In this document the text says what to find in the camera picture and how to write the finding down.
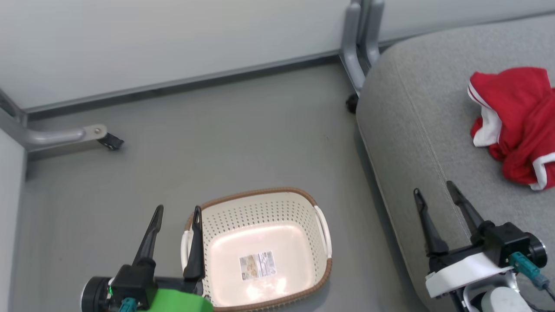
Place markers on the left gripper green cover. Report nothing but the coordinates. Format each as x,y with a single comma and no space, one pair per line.
177,301

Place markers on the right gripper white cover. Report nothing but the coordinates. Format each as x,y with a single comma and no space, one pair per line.
464,273

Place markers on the red and white jersey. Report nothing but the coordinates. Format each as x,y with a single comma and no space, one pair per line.
516,125

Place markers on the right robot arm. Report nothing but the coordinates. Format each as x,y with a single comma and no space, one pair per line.
498,301

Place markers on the grey fabric sofa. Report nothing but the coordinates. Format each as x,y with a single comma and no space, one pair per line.
433,130

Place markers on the paper label sticker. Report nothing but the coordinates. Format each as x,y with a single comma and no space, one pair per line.
257,265

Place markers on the cream perforated laundry basket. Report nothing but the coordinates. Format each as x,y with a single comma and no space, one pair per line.
264,225

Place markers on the black caster wheel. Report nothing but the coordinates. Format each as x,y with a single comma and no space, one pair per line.
111,141
352,103

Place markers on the grey metal partition leg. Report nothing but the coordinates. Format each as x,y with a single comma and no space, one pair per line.
360,39
52,136

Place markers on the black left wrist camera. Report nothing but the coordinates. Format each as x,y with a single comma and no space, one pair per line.
125,284

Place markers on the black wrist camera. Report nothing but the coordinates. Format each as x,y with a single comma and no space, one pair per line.
505,242
125,284

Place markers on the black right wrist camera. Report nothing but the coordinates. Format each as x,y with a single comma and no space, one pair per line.
505,242

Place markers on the grey metal baseboard rail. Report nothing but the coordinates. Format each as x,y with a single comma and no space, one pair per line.
182,84

